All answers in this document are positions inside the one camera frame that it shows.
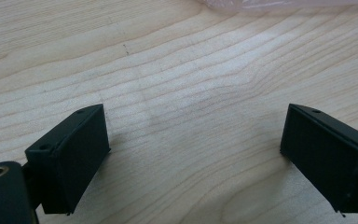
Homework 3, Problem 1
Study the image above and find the pink translucent plastic bag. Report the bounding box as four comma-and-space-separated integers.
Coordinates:
195, 0, 358, 13

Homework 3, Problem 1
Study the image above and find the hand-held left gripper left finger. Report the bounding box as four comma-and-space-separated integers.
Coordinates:
22, 103, 112, 217

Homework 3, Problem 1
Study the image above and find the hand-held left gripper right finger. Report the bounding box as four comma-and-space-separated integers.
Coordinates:
279, 103, 358, 218

